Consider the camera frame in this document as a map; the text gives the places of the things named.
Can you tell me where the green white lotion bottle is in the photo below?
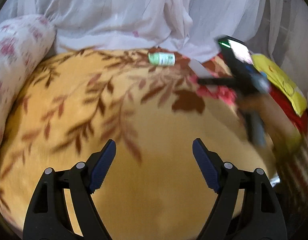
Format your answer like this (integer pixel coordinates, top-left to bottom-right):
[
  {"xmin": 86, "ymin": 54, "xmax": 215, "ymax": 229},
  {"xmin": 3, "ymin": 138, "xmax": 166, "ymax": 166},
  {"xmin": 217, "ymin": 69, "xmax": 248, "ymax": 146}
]
[{"xmin": 148, "ymin": 52, "xmax": 175, "ymax": 66}]

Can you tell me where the white cylindrical tube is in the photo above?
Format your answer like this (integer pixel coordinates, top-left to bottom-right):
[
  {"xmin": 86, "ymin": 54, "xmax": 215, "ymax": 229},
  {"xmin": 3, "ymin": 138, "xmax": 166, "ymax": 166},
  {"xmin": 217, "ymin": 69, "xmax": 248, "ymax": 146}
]
[{"xmin": 189, "ymin": 59, "xmax": 214, "ymax": 79}]

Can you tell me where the yellow floral fleece blanket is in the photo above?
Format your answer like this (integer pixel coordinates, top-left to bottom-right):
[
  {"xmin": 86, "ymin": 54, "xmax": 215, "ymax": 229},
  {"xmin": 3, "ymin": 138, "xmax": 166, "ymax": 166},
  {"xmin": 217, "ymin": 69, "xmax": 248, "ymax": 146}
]
[{"xmin": 0, "ymin": 50, "xmax": 275, "ymax": 239}]

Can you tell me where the person's right hand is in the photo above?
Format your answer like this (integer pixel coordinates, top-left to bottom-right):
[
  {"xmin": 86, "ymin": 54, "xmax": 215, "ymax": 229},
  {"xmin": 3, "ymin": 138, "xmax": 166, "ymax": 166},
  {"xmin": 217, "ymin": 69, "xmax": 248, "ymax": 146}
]
[{"xmin": 237, "ymin": 94, "xmax": 302, "ymax": 156}]

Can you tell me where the white sheer mosquito net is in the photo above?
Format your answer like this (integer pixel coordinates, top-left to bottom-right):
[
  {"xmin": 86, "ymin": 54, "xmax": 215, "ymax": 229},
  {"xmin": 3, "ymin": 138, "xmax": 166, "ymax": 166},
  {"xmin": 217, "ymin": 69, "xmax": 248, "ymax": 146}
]
[{"xmin": 0, "ymin": 0, "xmax": 308, "ymax": 93}]

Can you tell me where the yellow cartoon pillow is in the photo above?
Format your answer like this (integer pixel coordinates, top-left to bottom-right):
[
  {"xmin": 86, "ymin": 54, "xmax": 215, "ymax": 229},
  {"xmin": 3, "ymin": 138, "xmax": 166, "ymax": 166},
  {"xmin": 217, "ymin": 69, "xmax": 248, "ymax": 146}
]
[{"xmin": 252, "ymin": 54, "xmax": 308, "ymax": 117}]

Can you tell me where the red blanket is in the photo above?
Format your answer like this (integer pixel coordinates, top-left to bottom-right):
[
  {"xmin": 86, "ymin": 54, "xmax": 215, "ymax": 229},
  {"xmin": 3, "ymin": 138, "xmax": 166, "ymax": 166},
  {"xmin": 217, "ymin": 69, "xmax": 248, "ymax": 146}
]
[{"xmin": 270, "ymin": 84, "xmax": 308, "ymax": 134}]

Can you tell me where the floral white bolster pillow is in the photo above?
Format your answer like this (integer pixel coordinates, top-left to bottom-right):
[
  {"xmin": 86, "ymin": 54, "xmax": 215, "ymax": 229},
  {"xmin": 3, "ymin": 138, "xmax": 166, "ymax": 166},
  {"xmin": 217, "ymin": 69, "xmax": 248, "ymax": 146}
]
[{"xmin": 0, "ymin": 15, "xmax": 56, "ymax": 145}]

